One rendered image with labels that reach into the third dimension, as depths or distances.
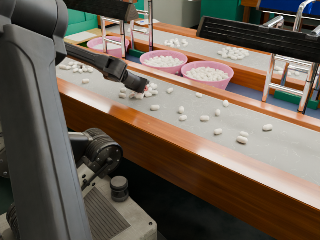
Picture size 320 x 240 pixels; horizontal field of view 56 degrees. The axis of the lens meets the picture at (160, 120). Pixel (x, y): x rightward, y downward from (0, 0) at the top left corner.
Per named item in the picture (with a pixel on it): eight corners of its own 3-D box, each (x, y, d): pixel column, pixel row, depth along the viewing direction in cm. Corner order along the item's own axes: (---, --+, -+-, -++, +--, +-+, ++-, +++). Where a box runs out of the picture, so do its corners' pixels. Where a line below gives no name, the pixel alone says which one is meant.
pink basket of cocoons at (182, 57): (180, 86, 161) (181, 69, 156) (133, 80, 167) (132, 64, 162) (190, 67, 182) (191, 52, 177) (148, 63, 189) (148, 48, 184)
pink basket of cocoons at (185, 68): (215, 104, 145) (217, 86, 140) (170, 89, 158) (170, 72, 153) (239, 85, 163) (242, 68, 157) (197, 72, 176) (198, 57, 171)
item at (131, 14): (127, 22, 132) (126, 4, 128) (42, 3, 164) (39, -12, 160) (139, 18, 137) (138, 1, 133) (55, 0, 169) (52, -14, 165)
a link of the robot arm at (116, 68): (13, 41, 117) (25, 17, 118) (19, 47, 122) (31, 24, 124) (116, 81, 114) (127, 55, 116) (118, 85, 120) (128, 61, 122)
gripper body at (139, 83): (131, 74, 136) (122, 68, 129) (149, 80, 131) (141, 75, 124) (125, 87, 136) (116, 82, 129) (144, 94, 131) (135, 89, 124)
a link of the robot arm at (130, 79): (124, 82, 120) (128, 68, 120) (110, 79, 123) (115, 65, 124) (133, 87, 126) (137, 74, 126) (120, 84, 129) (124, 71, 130)
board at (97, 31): (73, 45, 189) (72, 43, 188) (57, 40, 197) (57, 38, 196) (111, 33, 211) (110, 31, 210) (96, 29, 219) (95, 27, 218)
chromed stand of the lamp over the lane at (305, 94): (287, 153, 114) (321, 34, 90) (237, 134, 124) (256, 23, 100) (302, 130, 126) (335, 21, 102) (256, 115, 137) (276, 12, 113)
